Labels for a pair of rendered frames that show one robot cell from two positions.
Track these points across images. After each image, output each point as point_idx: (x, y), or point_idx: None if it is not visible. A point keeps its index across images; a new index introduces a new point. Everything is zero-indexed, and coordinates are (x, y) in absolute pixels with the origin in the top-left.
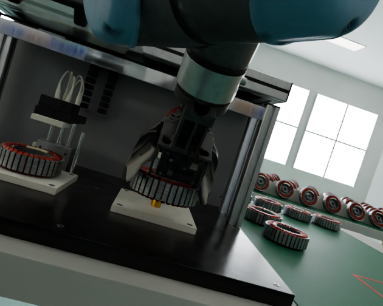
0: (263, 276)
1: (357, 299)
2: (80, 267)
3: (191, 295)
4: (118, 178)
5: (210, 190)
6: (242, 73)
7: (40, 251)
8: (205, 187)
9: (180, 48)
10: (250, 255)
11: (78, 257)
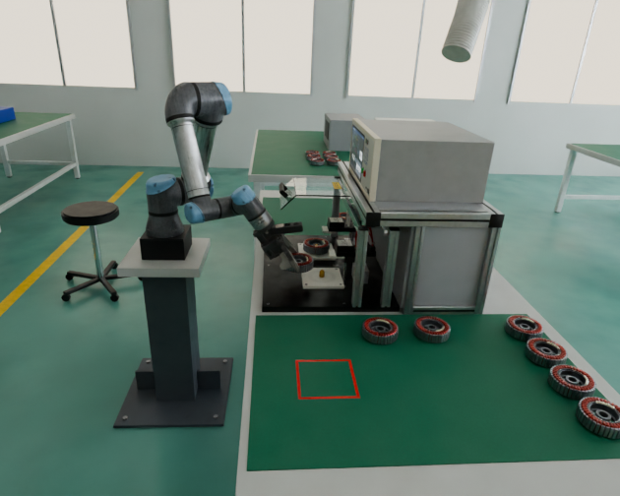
0: (273, 301)
1: (297, 342)
2: (255, 275)
3: (254, 291)
4: (376, 268)
5: (292, 266)
6: (251, 220)
7: (259, 269)
8: (285, 263)
9: (352, 191)
10: (296, 302)
11: (261, 274)
